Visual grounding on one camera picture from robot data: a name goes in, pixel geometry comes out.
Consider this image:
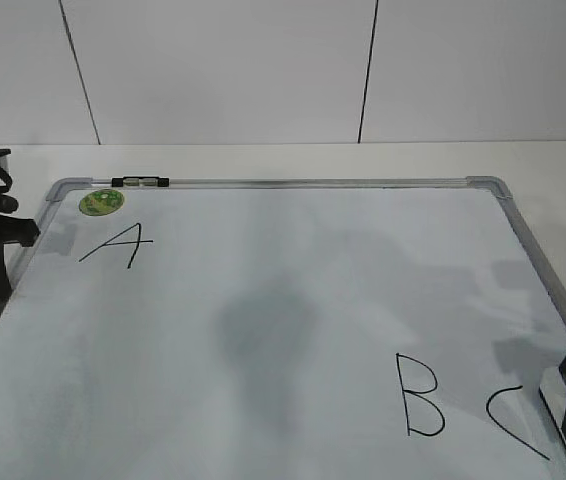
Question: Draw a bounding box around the white board eraser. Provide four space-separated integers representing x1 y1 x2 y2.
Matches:
539 367 566 431

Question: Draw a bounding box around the round green magnet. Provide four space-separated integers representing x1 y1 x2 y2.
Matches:
79 189 125 217

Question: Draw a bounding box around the white board with grey frame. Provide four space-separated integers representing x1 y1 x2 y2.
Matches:
0 177 566 479

